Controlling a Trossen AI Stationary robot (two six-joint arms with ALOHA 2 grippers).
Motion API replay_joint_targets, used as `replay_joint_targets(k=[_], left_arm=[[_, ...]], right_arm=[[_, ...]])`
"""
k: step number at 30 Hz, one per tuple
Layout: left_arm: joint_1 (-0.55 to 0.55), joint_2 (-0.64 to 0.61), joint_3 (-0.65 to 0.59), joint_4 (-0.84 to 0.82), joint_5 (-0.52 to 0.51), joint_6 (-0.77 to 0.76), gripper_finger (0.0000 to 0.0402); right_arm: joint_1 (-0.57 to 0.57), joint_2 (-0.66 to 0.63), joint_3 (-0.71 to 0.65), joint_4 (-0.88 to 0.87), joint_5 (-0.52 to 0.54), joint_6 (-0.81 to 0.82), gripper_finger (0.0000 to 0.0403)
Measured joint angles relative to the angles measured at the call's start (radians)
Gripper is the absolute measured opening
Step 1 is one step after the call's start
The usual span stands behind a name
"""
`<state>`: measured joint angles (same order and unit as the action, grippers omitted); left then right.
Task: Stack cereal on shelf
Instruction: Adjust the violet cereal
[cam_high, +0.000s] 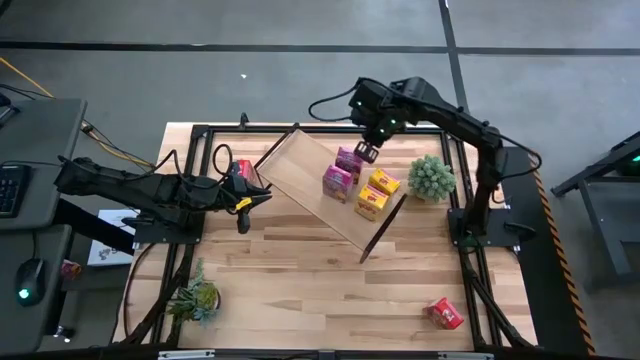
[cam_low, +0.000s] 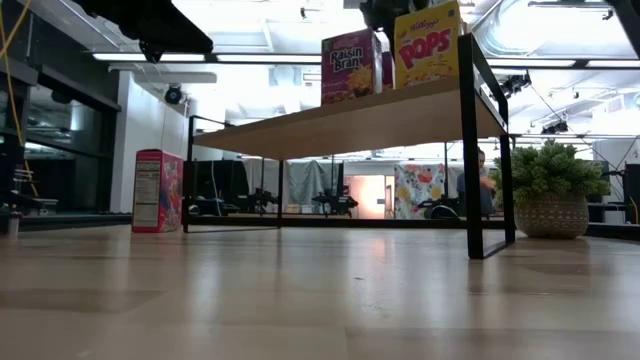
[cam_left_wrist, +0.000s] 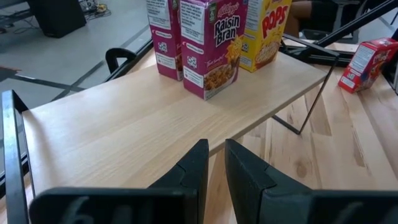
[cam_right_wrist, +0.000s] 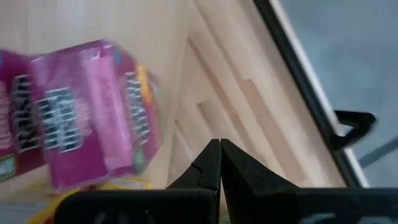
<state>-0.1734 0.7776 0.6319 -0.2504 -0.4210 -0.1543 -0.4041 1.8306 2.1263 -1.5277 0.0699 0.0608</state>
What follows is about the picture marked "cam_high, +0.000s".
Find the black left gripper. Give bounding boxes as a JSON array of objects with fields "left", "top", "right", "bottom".
[{"left": 222, "top": 172, "right": 274, "bottom": 235}]

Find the black metal stand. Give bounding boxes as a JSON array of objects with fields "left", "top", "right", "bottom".
[{"left": 549, "top": 130, "right": 640, "bottom": 291}]

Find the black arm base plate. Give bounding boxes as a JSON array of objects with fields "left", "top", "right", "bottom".
[
  {"left": 132, "top": 204, "right": 206, "bottom": 245},
  {"left": 449, "top": 207, "right": 524, "bottom": 249}
]

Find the red Froot Loops cereal box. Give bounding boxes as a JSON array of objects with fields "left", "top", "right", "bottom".
[
  {"left": 232, "top": 159, "right": 264, "bottom": 189},
  {"left": 424, "top": 297, "right": 465, "bottom": 331}
]

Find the black mat hazard stripe edge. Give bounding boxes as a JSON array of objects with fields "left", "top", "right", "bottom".
[{"left": 492, "top": 146, "right": 599, "bottom": 356}]

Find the black aluminium rig frame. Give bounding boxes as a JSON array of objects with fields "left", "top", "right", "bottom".
[{"left": 114, "top": 109, "right": 539, "bottom": 351}]

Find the wooden tray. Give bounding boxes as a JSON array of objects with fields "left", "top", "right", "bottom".
[{"left": 254, "top": 122, "right": 409, "bottom": 265}]

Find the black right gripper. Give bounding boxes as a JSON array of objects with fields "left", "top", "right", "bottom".
[{"left": 349, "top": 79, "right": 406, "bottom": 165}]

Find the yellow cable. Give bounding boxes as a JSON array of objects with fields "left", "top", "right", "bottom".
[{"left": 0, "top": 57, "right": 156, "bottom": 170}]

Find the yellow Corn Pops cereal box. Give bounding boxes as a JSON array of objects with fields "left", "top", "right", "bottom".
[
  {"left": 353, "top": 183, "right": 390, "bottom": 223},
  {"left": 367, "top": 168, "right": 402, "bottom": 196}
]

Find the grey desk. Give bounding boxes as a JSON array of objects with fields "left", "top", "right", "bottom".
[
  {"left": 0, "top": 98, "right": 89, "bottom": 231},
  {"left": 0, "top": 224, "right": 74, "bottom": 354}
]

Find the black backlit keyboard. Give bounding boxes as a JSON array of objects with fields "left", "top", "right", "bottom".
[{"left": 0, "top": 164, "right": 31, "bottom": 219}]

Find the black computer mouse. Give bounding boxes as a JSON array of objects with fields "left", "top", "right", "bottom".
[{"left": 14, "top": 258, "right": 47, "bottom": 307}]

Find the spiky green succulent plant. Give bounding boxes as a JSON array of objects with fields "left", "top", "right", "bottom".
[{"left": 167, "top": 257, "right": 222, "bottom": 324}]

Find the purple Raisin Bran cereal box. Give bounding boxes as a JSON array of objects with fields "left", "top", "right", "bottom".
[
  {"left": 321, "top": 164, "right": 355, "bottom": 204},
  {"left": 333, "top": 145, "right": 365, "bottom": 184}
]

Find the round green plant woven pot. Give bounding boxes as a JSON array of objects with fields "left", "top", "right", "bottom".
[{"left": 407, "top": 153, "right": 457, "bottom": 204}]

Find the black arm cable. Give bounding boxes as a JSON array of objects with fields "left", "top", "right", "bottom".
[{"left": 307, "top": 87, "right": 362, "bottom": 124}]

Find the white printed box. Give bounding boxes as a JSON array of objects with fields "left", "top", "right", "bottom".
[{"left": 87, "top": 208, "right": 141, "bottom": 267}]

